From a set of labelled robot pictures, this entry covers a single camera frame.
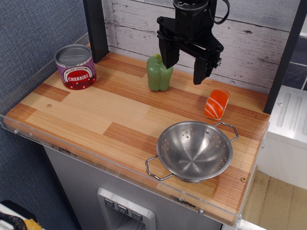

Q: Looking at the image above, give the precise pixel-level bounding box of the white toy sink counter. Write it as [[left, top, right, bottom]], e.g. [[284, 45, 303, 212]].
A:
[[256, 86, 307, 189]]

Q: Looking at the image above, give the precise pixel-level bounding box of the silver ice dispenser panel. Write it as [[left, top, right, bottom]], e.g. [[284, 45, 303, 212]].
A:
[[97, 187, 156, 230]]

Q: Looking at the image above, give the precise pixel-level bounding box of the grey toy fridge cabinet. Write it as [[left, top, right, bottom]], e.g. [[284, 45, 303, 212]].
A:
[[45, 147, 222, 230]]

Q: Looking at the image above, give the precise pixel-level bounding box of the purple red cherries can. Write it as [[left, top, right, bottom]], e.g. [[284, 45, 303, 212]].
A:
[[54, 44, 96, 90]]

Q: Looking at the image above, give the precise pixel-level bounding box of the metal colander with handles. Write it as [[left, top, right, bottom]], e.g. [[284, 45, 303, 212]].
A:
[[146, 121, 239, 183]]

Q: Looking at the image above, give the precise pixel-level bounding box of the yellow object bottom left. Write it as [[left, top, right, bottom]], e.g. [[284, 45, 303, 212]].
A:
[[24, 219, 43, 230]]

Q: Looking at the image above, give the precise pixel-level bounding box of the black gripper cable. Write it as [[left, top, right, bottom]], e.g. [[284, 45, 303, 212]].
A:
[[206, 0, 231, 25]]

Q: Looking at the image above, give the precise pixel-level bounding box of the black right vertical post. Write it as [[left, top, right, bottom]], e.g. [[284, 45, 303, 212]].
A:
[[263, 0, 307, 114]]

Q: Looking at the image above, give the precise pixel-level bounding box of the green toy bell pepper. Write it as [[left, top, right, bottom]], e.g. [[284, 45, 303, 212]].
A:
[[146, 54, 174, 92]]

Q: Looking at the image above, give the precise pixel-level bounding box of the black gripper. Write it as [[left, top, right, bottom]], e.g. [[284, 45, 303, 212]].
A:
[[157, 0, 224, 85]]

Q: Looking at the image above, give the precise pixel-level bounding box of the orange salmon sushi toy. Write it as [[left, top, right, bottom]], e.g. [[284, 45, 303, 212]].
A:
[[204, 89, 230, 120]]

